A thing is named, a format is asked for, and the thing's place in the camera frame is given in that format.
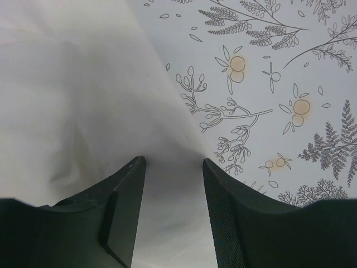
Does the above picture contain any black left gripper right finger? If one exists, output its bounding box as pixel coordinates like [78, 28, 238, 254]
[202, 159, 356, 267]

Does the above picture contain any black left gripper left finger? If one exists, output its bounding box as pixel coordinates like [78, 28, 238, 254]
[1, 157, 146, 267]

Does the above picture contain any white t shirt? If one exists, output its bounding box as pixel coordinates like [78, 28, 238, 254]
[1, 1, 217, 267]

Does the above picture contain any floral patterned table mat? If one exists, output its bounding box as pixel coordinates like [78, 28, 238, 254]
[129, 1, 356, 207]

